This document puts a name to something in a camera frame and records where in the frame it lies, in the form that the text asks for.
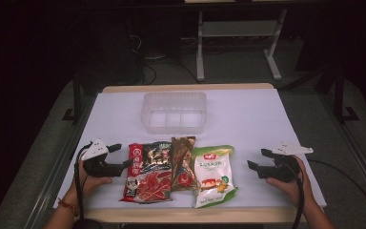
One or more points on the clear plastic container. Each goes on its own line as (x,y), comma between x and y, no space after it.
(173,113)

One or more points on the person's left hand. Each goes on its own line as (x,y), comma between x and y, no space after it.
(90,183)

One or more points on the brown gold snack packet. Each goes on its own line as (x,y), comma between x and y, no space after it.
(182,162)

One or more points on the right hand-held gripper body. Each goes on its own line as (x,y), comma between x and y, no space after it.
(281,168)

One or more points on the white and green snack packet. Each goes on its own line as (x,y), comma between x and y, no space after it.
(214,178)

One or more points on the white metal stand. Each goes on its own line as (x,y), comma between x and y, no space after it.
(239,28)

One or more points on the black metal stand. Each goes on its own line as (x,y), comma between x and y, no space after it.
(339,101)
(77,105)

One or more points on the red and black snack packet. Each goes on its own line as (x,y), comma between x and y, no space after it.
(149,178)

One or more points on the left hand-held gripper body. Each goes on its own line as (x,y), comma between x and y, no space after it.
(99,165)

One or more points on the white table mat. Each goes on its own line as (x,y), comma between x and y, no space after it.
(251,120)

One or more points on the person's right hand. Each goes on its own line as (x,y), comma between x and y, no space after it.
(294,189)

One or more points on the metal frame rail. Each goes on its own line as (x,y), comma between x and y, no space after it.
(359,159)
(55,178)

